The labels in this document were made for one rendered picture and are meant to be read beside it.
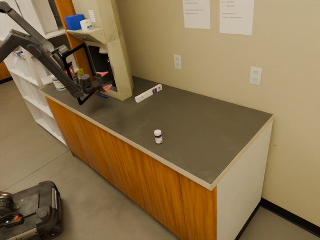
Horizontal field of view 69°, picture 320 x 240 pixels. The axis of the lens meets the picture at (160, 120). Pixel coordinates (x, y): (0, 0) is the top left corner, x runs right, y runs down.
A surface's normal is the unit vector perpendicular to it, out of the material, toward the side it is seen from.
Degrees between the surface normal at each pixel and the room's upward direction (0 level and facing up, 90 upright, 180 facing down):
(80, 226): 0
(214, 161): 0
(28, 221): 0
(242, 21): 90
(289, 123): 90
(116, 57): 90
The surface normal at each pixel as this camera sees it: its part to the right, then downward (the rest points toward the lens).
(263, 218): -0.14, -0.83
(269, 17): -0.68, 0.48
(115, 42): 0.72, 0.29
